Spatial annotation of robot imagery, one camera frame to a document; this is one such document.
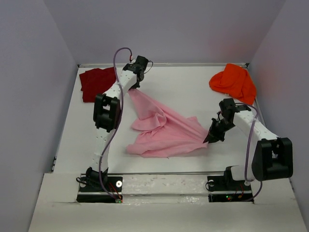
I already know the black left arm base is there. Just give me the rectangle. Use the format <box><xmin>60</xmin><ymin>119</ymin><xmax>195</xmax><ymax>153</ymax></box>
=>
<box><xmin>76</xmin><ymin>168</ymin><xmax>123</xmax><ymax>203</ymax></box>

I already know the dark red folded t shirt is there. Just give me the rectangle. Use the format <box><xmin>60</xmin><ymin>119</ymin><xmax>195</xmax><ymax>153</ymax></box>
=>
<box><xmin>79</xmin><ymin>67</ymin><xmax>116</xmax><ymax>103</ymax></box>

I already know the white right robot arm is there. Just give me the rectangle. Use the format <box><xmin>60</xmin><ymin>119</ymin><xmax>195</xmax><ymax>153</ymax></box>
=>
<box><xmin>204</xmin><ymin>98</ymin><xmax>294</xmax><ymax>185</ymax></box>

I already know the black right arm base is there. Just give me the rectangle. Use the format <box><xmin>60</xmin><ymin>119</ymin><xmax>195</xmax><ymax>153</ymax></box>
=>
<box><xmin>205</xmin><ymin>167</ymin><xmax>253</xmax><ymax>203</ymax></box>

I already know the pink t shirt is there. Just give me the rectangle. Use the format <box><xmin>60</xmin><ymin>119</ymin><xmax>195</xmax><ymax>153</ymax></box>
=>
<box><xmin>126</xmin><ymin>89</ymin><xmax>208</xmax><ymax>158</ymax></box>

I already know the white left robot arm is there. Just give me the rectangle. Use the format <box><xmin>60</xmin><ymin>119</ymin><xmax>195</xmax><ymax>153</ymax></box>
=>
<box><xmin>85</xmin><ymin>56</ymin><xmax>149</xmax><ymax>194</ymax></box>

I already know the orange t shirt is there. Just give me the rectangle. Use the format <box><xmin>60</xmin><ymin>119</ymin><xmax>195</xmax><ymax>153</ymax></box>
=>
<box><xmin>209</xmin><ymin>63</ymin><xmax>257</xmax><ymax>105</ymax></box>

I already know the aluminium table front rail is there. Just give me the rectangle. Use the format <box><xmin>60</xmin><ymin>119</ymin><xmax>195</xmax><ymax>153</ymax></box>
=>
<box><xmin>108</xmin><ymin>171</ymin><xmax>224</xmax><ymax>175</ymax></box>

